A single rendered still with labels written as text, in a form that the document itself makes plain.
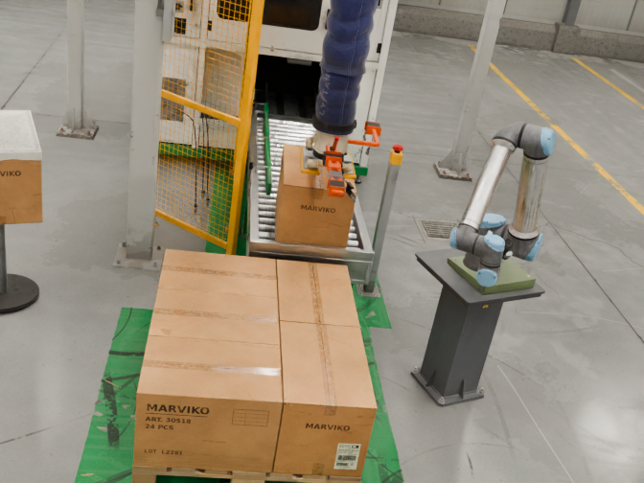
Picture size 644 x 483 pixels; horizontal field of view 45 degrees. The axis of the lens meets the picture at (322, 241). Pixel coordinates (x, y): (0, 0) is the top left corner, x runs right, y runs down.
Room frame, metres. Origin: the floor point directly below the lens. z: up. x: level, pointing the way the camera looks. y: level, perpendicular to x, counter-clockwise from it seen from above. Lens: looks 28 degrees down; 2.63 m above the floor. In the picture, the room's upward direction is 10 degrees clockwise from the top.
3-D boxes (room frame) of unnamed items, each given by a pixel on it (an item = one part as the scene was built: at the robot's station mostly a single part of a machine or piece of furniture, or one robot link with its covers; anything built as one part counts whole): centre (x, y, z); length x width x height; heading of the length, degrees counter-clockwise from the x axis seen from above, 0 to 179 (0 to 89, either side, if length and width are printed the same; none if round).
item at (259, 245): (3.80, 0.05, 0.58); 0.70 x 0.03 x 0.06; 99
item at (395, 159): (4.44, -0.36, 0.50); 0.07 x 0.07 x 1.00; 9
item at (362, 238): (5.00, -0.09, 0.50); 2.31 x 0.05 x 0.19; 9
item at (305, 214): (4.12, 0.09, 0.75); 0.60 x 0.40 x 0.40; 7
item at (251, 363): (3.09, 0.24, 0.34); 1.20 x 1.00 x 0.40; 9
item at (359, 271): (3.80, 0.04, 0.48); 0.70 x 0.03 x 0.15; 99
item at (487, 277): (2.98, -0.74, 1.06); 0.12 x 0.09 x 0.10; 165
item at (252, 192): (4.90, 0.55, 0.50); 2.31 x 0.05 x 0.19; 9
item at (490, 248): (2.98, -0.72, 1.17); 0.12 x 0.09 x 0.12; 65
